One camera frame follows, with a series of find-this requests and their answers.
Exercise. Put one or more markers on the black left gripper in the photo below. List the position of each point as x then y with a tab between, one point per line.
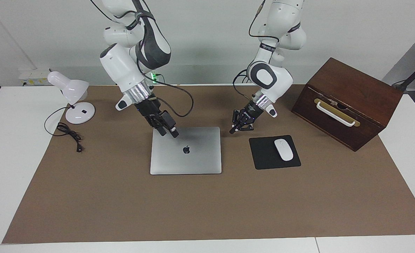
253	111

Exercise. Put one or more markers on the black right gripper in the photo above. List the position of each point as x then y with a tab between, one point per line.
150	109

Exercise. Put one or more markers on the silver laptop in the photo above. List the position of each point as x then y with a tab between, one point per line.
193	158

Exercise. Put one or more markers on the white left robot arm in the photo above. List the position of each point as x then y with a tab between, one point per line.
270	77

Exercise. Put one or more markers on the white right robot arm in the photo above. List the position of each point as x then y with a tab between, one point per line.
119	66

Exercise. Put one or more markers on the black mouse pad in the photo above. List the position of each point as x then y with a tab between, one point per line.
263	154

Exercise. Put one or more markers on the white computer mouse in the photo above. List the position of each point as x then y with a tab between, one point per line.
284	149

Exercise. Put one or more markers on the brown table mat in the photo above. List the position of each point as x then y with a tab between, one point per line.
207	211

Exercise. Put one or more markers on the white desk lamp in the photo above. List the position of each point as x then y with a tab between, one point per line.
75	88

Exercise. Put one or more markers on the dark wooden box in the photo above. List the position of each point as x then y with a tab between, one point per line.
369	102

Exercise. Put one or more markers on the white power strip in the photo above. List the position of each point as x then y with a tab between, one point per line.
33	79

